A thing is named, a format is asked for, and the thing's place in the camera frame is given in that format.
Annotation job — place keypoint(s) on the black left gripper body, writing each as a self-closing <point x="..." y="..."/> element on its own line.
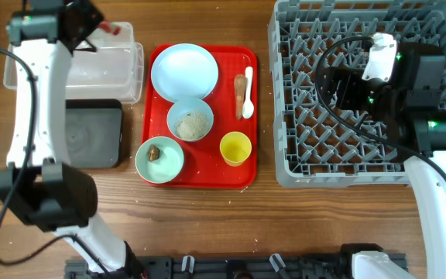
<point x="91" y="15"/>

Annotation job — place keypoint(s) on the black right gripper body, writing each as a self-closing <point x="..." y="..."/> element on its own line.
<point x="356" y="94"/>

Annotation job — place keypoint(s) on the brown carrot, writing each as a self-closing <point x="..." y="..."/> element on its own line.
<point x="240" y="83"/>

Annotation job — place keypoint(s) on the yellow plastic cup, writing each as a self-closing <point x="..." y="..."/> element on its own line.
<point x="235" y="148"/>

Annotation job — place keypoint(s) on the light blue rice bowl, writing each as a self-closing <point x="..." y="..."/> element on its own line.
<point x="182" y="107"/>

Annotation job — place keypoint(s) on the brown food lump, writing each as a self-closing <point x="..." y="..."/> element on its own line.
<point x="154" y="153"/>

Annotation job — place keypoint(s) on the white rice pile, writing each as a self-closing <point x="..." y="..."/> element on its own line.
<point x="192" y="126"/>

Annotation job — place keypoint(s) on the mint green bowl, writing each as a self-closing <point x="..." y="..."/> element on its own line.
<point x="166" y="167"/>

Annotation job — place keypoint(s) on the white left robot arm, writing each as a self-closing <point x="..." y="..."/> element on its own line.
<point x="38" y="185"/>

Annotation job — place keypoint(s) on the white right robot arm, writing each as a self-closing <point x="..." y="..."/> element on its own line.
<point x="401" y="87"/>

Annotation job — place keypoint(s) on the clear plastic waste bin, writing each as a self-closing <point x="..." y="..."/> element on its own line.
<point x="113" y="71"/>

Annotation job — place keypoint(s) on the grey dishwasher rack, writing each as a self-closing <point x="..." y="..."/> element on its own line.
<point x="312" y="150"/>

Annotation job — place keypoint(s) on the black food waste tray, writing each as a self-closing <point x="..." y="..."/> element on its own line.
<point x="94" y="132"/>

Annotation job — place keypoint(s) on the red snack wrapper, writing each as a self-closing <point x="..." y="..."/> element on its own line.
<point x="110" y="27"/>

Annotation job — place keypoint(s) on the white plastic spoon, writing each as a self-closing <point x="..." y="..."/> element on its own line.
<point x="248" y="107"/>

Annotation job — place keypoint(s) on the light blue plate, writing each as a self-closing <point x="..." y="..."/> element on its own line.
<point x="184" y="70"/>

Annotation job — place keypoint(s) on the red serving tray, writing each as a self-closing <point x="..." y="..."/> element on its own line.
<point x="204" y="166"/>

